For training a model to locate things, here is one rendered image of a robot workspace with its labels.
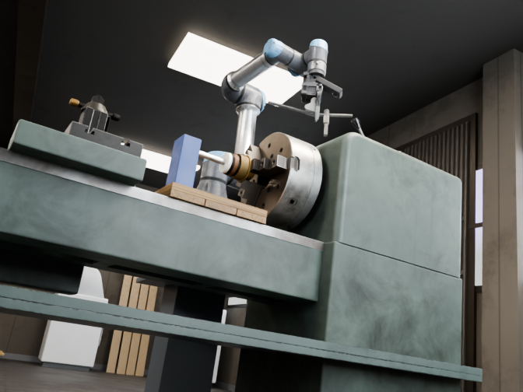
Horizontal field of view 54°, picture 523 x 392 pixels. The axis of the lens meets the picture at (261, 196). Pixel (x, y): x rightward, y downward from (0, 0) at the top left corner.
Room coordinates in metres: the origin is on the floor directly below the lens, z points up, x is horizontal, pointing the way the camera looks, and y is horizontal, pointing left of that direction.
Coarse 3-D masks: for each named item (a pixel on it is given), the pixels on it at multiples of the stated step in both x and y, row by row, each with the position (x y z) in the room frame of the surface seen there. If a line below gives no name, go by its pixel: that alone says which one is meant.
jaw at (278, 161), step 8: (256, 160) 1.54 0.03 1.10; (264, 160) 1.52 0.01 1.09; (272, 160) 1.51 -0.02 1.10; (280, 160) 1.49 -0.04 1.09; (288, 160) 1.51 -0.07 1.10; (296, 160) 1.51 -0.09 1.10; (256, 168) 1.54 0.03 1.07; (264, 168) 1.52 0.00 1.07; (272, 168) 1.51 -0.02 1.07; (280, 168) 1.50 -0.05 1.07; (288, 168) 1.50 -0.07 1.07; (296, 168) 1.51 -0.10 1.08; (264, 176) 1.58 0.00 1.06; (272, 176) 1.57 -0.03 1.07
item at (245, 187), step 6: (246, 180) 1.59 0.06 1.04; (240, 186) 1.59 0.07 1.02; (246, 186) 1.60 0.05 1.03; (252, 186) 1.61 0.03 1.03; (258, 186) 1.62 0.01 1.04; (240, 192) 1.63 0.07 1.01; (246, 192) 1.61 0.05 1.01; (252, 192) 1.62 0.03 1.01; (258, 192) 1.63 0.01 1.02; (246, 198) 1.62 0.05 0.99; (252, 198) 1.63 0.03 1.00; (258, 198) 1.64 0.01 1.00; (246, 204) 1.63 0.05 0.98; (252, 204) 1.64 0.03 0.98
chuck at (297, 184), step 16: (272, 144) 1.60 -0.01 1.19; (288, 144) 1.52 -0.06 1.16; (304, 144) 1.56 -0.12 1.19; (304, 160) 1.52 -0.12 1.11; (256, 176) 1.67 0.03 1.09; (288, 176) 1.50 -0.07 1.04; (304, 176) 1.52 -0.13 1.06; (272, 192) 1.57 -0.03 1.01; (288, 192) 1.52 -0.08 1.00; (304, 192) 1.54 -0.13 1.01; (272, 208) 1.55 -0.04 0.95; (288, 208) 1.56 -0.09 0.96; (272, 224) 1.64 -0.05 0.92
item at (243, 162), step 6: (234, 156) 1.53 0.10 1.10; (240, 156) 1.54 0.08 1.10; (246, 156) 1.56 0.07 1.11; (234, 162) 1.52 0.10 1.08; (240, 162) 1.53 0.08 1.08; (246, 162) 1.54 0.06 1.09; (234, 168) 1.53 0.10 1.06; (240, 168) 1.54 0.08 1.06; (246, 168) 1.54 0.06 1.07; (228, 174) 1.55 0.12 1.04; (234, 174) 1.56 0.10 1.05; (240, 174) 1.55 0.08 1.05; (246, 174) 1.55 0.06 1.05; (252, 174) 1.57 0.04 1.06; (240, 180) 1.58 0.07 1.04
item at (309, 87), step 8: (304, 72) 1.80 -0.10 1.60; (312, 72) 1.78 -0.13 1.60; (320, 72) 1.78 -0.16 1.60; (304, 80) 1.81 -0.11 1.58; (312, 80) 1.80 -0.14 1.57; (304, 88) 1.78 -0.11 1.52; (312, 88) 1.78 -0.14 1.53; (320, 88) 1.78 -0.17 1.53; (304, 96) 1.79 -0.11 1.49; (312, 96) 1.80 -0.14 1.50
